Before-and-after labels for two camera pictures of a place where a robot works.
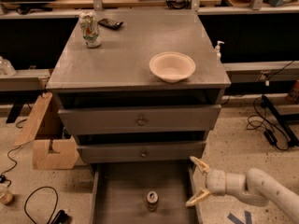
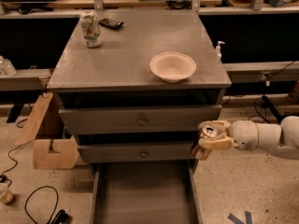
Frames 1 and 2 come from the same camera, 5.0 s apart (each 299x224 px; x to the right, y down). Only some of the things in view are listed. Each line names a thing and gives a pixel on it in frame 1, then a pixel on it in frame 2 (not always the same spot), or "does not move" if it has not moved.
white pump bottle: [218, 50] does not move
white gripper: [216, 182] → [244, 134]
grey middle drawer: [141, 152] does not move
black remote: [109, 23] does not move
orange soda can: [151, 201] → [198, 151]
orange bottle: [293, 94] does not move
